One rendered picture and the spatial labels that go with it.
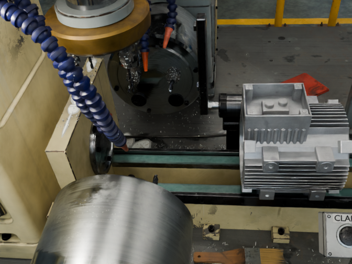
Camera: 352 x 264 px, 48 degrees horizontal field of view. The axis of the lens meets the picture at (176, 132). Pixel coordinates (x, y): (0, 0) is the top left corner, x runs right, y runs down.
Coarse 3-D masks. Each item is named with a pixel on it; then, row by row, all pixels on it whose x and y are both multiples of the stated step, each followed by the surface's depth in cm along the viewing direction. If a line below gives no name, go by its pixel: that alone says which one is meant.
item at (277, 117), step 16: (256, 96) 82; (272, 96) 82; (288, 96) 81; (304, 96) 77; (256, 112) 79; (272, 112) 77; (288, 112) 77; (256, 128) 75; (272, 128) 75; (288, 128) 75; (304, 128) 74
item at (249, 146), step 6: (330, 102) 83; (336, 102) 83; (246, 144) 76; (252, 144) 76; (342, 144) 74; (348, 144) 74; (246, 150) 76; (252, 150) 76; (342, 150) 74; (348, 150) 74; (330, 192) 83; (336, 192) 82
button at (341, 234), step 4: (344, 228) 63; (348, 228) 63; (340, 232) 63; (344, 232) 63; (348, 232) 62; (340, 236) 63; (344, 236) 62; (348, 236) 62; (340, 240) 63; (344, 240) 62; (348, 240) 62; (344, 244) 63; (348, 244) 62
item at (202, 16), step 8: (200, 16) 81; (200, 24) 80; (200, 32) 82; (200, 40) 83; (200, 48) 84; (200, 56) 86; (200, 64) 87; (200, 72) 89; (200, 80) 90; (200, 88) 92; (200, 96) 93; (200, 104) 95; (200, 112) 97
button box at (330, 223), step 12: (324, 216) 64; (336, 216) 64; (348, 216) 64; (324, 228) 64; (336, 228) 63; (324, 240) 64; (336, 240) 63; (324, 252) 64; (336, 252) 63; (348, 252) 63
